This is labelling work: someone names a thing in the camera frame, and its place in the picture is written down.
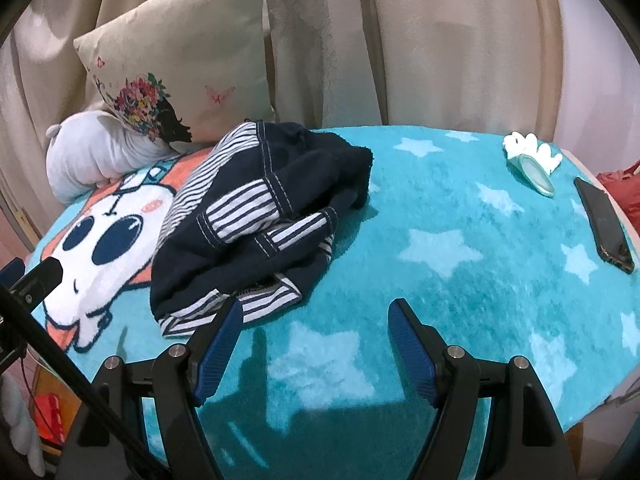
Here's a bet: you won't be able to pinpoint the navy striped pants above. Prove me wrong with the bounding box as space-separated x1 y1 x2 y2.
150 122 373 337

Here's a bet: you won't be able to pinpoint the grey plush pillow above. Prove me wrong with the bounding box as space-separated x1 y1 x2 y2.
46 110 176 204

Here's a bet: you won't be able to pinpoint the black smartphone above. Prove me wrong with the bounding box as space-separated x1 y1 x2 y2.
574 177 634 274

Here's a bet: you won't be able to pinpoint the teal cartoon blanket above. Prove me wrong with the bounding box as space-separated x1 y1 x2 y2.
34 124 639 479

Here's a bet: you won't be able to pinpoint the beige floral cushion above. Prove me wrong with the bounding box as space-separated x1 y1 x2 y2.
74 0 273 144

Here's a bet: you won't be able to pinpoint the red bag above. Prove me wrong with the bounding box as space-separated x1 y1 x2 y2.
597 160 640 230

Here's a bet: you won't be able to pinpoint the white green plush toy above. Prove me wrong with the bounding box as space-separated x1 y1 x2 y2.
502 131 563 197

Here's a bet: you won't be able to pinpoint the beige curtain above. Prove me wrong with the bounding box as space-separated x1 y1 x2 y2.
1 0 563 244

